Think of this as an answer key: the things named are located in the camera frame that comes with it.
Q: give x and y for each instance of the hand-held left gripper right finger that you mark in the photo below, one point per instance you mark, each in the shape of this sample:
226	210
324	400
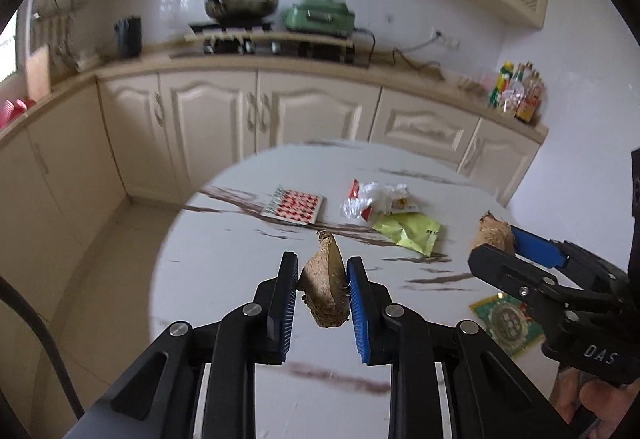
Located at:
357	309

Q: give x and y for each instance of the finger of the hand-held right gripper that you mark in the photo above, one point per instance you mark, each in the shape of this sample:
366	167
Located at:
505	271
540	250

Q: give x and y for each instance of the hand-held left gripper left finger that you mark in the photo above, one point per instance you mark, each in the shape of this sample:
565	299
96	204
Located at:
287	304

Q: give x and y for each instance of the brown husk piece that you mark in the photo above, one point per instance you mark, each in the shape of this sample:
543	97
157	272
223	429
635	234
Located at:
492	231
325	289

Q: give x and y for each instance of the red checkered packet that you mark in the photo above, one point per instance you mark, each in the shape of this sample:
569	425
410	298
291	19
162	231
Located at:
295	206

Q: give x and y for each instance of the person's right hand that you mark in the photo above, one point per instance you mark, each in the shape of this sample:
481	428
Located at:
600	401

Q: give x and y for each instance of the green gold packet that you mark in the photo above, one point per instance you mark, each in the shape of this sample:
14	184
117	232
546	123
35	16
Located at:
500	324

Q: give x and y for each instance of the yellow-green packet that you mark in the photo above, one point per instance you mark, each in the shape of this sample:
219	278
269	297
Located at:
410	231

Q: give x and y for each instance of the white plastic bag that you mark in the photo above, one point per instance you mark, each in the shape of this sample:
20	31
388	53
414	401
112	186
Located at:
380	194

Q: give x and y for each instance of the group of condiment bottles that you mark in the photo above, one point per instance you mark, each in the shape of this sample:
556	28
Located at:
517	94

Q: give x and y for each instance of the cream kitchen base cabinets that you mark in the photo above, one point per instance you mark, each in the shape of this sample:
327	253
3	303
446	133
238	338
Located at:
310	109

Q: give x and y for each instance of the gas stove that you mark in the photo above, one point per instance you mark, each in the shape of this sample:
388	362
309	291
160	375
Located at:
280	46

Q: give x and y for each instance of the green electric cooker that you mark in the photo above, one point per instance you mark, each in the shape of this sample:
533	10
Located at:
320	16

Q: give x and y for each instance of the dark wok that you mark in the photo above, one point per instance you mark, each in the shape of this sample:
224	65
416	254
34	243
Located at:
240	6

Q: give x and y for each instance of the black knife block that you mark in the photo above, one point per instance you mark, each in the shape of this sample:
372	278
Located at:
127	36

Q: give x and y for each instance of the red cups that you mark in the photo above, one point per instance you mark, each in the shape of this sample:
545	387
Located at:
12	111

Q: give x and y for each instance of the wooden cutting board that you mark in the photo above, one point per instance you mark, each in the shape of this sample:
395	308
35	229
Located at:
39	74

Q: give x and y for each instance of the white wall socket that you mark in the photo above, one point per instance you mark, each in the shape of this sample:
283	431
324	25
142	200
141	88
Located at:
447	40

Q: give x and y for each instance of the wall utensil rack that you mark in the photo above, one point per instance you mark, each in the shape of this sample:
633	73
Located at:
55	16

